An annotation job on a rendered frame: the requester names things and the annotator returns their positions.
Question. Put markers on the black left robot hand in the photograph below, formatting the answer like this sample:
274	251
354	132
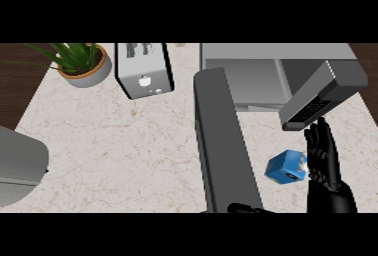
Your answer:
243	208

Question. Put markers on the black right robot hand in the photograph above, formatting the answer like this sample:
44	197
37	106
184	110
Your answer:
325	156

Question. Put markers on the blue milk carton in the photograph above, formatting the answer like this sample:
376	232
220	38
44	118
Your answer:
283	169

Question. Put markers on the dark grey microwave door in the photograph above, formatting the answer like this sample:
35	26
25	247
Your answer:
223	140

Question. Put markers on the grey microwave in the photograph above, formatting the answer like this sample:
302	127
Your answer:
295	83

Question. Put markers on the silver toaster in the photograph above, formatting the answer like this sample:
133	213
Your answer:
143	70

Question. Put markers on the grey rounded appliance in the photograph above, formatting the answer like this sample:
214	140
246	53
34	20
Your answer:
19	166

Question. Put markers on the green potted plant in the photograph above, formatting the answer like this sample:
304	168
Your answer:
78	63

